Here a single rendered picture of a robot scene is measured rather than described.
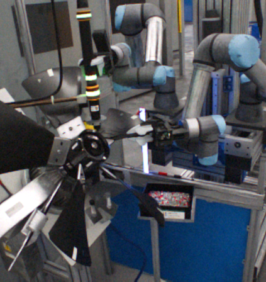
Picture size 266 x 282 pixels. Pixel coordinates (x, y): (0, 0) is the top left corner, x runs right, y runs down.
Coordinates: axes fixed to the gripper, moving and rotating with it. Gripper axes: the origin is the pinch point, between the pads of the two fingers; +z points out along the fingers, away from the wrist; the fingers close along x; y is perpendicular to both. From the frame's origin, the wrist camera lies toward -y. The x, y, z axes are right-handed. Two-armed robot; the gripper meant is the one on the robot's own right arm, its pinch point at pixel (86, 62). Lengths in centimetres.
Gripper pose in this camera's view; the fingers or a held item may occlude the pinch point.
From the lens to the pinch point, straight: 100.7
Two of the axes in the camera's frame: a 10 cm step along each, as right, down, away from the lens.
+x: -9.5, -0.6, 3.1
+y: 0.8, 9.1, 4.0
